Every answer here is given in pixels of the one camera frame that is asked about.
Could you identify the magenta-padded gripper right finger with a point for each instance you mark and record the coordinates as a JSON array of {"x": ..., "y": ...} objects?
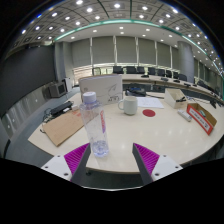
[{"x": 146, "y": 157}]

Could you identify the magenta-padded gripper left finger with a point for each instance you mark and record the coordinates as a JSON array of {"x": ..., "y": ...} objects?
[{"x": 77, "y": 157}]

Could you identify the clear plastic water bottle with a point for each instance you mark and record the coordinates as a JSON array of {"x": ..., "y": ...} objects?
[{"x": 95, "y": 126}]

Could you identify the brown paper envelope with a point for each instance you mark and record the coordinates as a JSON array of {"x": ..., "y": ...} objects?
[{"x": 61, "y": 128}]

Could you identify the flat round red coaster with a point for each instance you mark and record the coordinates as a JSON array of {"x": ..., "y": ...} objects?
[{"x": 149, "y": 113}]

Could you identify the white power adapter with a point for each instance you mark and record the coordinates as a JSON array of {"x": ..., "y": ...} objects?
[{"x": 75, "y": 107}]

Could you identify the black power strip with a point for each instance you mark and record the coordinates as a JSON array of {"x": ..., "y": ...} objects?
[{"x": 61, "y": 108}]

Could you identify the white ceramic mug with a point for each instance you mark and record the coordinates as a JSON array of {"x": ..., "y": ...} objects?
[{"x": 130, "y": 105}]

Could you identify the white printed paper sheet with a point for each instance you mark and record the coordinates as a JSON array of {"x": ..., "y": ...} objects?
[{"x": 150, "y": 102}]

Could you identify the white remote control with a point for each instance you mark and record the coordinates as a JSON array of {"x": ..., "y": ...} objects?
[{"x": 184, "y": 115}]

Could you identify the white desk organizer box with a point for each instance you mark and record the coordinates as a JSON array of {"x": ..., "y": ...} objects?
[{"x": 173, "y": 98}]

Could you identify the red-sided cardboard box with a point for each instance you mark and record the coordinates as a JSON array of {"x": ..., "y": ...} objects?
[{"x": 200, "y": 120}]

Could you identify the black desk console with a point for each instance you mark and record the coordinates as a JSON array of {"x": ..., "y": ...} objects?
[{"x": 136, "y": 91}]

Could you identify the black marker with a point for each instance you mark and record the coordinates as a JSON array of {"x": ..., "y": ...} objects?
[{"x": 181, "y": 99}]

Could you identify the grey boxy monitor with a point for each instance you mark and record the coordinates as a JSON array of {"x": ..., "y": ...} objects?
[{"x": 57, "y": 90}]

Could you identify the white copy paper box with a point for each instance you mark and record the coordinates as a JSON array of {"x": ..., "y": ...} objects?
[{"x": 103, "y": 86}]

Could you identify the long curved conference desk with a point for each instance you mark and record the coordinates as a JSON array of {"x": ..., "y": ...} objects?
[{"x": 156, "y": 80}]

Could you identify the black office chairs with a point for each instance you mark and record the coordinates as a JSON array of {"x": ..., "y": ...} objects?
[{"x": 131, "y": 70}]

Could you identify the round ceiling lights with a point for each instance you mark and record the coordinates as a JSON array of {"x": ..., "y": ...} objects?
[{"x": 89, "y": 10}]

